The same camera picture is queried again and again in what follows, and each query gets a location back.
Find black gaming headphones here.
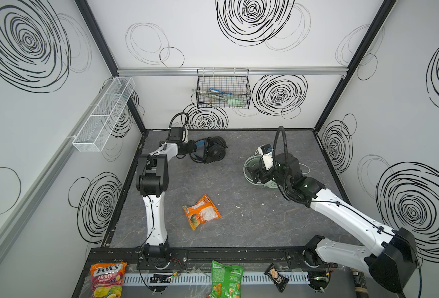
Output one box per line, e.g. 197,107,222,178
189,136,228,164

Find mint green headphones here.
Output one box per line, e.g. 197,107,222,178
243,144,311,189

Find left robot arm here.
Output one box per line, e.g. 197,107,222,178
136,112,189,269

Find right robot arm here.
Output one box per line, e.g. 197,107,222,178
251,126,421,298

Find blue item in basket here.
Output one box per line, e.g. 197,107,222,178
209,88,229,96

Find orange snack packet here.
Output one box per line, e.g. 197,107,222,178
182,194,221,230

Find small dark snack packet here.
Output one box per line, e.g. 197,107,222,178
264,263,290,293

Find green chips bag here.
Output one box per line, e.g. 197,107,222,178
207,261,244,298

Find Fox's fruits candy bag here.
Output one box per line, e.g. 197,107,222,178
90,261,128,298

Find dark bottle at edge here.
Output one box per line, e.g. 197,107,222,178
352,269,369,298

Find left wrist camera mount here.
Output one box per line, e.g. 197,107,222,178
166,127,188,144

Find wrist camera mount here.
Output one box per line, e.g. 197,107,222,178
257,144,274,170
166,127,188,144

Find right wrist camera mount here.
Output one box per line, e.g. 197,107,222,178
257,144,274,170

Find black wire basket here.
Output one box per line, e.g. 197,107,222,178
195,68,252,109

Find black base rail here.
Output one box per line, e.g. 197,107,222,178
84,245,326,270

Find white slotted cable duct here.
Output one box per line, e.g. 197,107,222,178
123,271,310,287

